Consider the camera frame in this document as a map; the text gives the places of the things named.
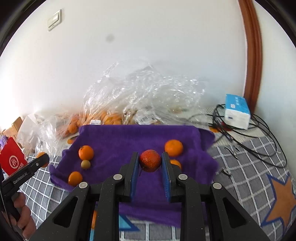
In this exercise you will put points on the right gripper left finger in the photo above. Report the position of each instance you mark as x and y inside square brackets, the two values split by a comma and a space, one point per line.
[130, 174]

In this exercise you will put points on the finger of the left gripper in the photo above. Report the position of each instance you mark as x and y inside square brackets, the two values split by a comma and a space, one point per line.
[41, 161]

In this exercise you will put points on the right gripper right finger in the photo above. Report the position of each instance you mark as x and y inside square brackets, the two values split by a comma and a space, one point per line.
[172, 187]

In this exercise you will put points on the orange mandarin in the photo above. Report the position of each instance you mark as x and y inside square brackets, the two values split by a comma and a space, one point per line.
[94, 220]
[176, 162]
[41, 154]
[86, 153]

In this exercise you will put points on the small red blood orange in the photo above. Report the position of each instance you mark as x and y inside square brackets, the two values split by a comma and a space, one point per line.
[150, 160]

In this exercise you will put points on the large orange with stem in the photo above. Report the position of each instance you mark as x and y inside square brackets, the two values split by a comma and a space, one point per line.
[174, 148]

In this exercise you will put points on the small orange kumquat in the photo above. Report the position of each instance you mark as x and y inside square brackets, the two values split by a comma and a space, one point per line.
[75, 178]

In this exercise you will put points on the small yellow green fruit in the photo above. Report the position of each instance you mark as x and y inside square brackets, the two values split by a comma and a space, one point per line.
[85, 164]

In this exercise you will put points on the left hand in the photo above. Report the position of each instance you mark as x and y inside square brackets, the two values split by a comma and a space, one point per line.
[26, 222]

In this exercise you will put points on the red box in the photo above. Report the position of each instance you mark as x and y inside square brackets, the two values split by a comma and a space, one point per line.
[12, 157]

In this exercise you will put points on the white paper bag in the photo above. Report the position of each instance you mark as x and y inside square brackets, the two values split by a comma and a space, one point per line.
[28, 134]

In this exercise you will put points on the small clear plastic bag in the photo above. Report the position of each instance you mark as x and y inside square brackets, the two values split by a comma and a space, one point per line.
[53, 131]

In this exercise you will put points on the purple towel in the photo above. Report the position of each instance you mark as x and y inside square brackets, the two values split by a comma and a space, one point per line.
[113, 147]

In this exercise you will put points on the large clear plastic bag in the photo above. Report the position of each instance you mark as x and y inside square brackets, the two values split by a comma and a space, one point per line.
[135, 93]

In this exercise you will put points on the grey checked quilt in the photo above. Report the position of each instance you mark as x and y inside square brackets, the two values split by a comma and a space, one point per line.
[256, 185]

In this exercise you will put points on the blue white tissue pack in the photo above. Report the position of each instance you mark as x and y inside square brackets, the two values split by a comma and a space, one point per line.
[237, 113]

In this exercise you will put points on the white wall switch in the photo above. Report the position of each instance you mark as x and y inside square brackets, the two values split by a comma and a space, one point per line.
[54, 20]

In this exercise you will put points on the brown wooden door frame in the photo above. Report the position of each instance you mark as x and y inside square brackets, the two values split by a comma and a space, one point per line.
[254, 53]

